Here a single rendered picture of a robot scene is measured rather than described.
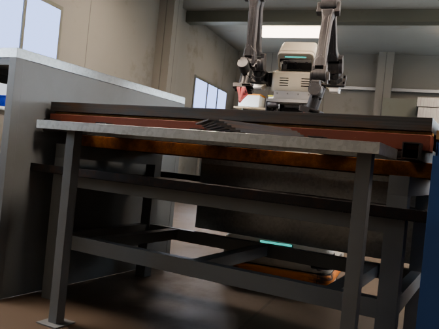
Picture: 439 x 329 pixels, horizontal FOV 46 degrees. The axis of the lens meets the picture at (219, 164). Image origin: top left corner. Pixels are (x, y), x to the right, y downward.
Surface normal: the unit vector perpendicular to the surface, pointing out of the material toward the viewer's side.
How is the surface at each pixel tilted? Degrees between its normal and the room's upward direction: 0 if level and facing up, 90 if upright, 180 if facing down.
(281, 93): 90
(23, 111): 90
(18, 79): 90
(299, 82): 98
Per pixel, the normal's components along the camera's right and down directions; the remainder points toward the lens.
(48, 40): 0.94, 0.10
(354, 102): -0.34, -0.04
